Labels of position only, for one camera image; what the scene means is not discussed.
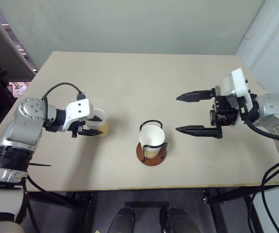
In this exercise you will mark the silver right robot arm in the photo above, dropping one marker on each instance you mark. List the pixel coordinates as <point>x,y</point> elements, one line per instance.
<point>275,114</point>

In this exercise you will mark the white leaning board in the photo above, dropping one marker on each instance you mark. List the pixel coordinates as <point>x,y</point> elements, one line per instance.
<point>10,48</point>

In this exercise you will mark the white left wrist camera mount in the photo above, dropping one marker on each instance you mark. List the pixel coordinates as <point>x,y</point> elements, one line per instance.
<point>79,109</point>

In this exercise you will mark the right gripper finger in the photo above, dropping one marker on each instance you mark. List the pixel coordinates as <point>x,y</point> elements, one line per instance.
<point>195,95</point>
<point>202,130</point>

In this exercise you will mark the white paper cup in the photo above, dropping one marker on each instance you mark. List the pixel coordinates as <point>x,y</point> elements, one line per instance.
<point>151,137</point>
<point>100,116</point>

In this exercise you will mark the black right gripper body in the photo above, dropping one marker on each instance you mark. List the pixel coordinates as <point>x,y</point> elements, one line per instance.
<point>223,111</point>

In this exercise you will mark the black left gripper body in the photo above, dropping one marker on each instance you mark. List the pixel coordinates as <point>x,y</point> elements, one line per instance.
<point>77,127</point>

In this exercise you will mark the dark rounded shape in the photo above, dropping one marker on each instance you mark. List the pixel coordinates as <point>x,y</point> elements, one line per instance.
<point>178,219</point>
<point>122,221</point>

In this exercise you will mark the black metal table frame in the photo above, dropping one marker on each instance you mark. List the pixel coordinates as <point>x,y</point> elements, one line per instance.
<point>218,211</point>

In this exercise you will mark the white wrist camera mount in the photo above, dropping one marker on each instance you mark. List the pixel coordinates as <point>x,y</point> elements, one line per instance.
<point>238,80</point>
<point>79,109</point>

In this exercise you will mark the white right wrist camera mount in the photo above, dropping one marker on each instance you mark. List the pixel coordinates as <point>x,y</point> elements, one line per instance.
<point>238,80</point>

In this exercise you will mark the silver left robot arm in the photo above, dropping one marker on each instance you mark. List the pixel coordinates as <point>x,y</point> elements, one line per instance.
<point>22,131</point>

